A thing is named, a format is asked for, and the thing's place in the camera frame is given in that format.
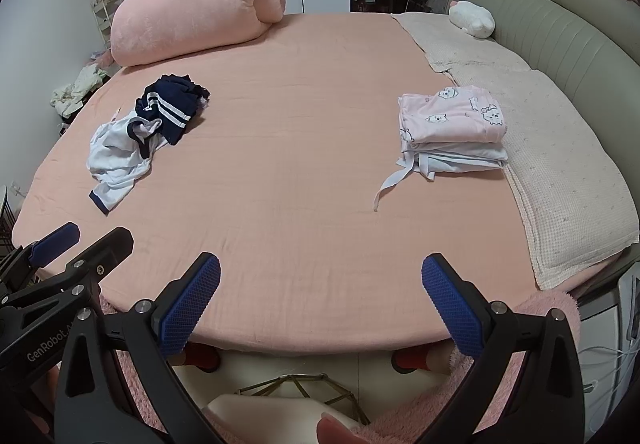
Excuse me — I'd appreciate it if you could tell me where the gold wire frame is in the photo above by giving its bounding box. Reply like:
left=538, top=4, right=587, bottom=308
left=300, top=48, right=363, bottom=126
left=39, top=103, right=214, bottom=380
left=237, top=374, right=371, bottom=425

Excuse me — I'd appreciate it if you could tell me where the navy skirt with white stripes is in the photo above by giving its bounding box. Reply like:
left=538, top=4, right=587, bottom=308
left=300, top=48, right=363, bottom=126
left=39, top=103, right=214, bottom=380
left=134, top=75, right=211, bottom=146

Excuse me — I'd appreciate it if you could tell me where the grey green padded headboard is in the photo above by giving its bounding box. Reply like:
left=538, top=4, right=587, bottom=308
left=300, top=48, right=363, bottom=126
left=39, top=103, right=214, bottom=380
left=452, top=0, right=640, bottom=235

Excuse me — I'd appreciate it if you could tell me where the white appliance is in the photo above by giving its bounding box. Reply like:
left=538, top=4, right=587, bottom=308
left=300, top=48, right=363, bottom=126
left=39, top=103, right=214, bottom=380
left=570, top=264, right=640, bottom=425

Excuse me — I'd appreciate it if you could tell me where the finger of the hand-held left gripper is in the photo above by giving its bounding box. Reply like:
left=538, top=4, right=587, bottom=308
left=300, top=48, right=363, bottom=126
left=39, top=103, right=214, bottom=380
left=0, top=222, right=82, bottom=297
left=54, top=226, right=135, bottom=311

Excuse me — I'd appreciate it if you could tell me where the pile of light clothes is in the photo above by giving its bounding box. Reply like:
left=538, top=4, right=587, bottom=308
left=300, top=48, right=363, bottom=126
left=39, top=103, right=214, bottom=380
left=50, top=64, right=111, bottom=117

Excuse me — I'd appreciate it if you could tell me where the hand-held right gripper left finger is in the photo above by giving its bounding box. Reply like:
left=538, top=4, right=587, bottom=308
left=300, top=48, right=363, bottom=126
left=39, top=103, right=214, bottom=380
left=52, top=251, right=236, bottom=444

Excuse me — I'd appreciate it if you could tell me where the white cushion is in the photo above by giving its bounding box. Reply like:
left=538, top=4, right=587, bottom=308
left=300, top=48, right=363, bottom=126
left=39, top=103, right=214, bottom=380
left=205, top=396, right=361, bottom=444

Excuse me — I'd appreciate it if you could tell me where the pink fluffy robe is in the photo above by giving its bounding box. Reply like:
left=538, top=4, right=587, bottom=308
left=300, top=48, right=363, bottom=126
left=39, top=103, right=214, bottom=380
left=97, top=291, right=582, bottom=444

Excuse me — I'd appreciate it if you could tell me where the red slipper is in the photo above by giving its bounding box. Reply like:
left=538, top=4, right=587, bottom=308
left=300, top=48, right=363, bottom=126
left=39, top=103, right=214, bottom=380
left=182, top=341, right=221, bottom=372
left=391, top=344, right=431, bottom=372

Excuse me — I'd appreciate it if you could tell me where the white shirt with navy trim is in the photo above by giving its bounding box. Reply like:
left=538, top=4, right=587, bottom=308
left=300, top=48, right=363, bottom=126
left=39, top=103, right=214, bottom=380
left=86, top=111, right=168, bottom=215

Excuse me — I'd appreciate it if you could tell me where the white shelf rack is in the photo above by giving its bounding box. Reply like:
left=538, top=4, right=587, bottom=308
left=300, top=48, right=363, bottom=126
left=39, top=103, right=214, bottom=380
left=90, top=0, right=126, bottom=49

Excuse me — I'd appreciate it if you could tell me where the pink printed folded pajama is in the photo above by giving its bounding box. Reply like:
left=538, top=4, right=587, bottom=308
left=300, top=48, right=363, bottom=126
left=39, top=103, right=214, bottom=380
left=398, top=85, right=508, bottom=149

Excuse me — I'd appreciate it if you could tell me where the white folded garment with strap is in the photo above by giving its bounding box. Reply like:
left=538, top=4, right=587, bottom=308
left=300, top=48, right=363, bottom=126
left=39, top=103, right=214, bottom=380
left=374, top=141, right=509, bottom=213

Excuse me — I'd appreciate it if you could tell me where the small white folded cloth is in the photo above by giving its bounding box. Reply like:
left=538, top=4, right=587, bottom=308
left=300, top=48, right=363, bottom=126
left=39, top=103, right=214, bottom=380
left=448, top=0, right=496, bottom=40

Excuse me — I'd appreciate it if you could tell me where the person's right hand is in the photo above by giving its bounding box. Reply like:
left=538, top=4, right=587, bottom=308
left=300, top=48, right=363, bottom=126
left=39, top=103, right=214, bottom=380
left=316, top=414, right=371, bottom=444

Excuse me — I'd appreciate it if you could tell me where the pink sheeted bed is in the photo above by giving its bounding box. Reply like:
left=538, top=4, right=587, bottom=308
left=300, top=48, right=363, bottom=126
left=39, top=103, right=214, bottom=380
left=11, top=12, right=640, bottom=360

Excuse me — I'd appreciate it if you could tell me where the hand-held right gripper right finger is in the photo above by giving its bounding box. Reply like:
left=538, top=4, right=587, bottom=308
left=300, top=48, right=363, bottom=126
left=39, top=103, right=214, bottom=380
left=421, top=253, right=586, bottom=444

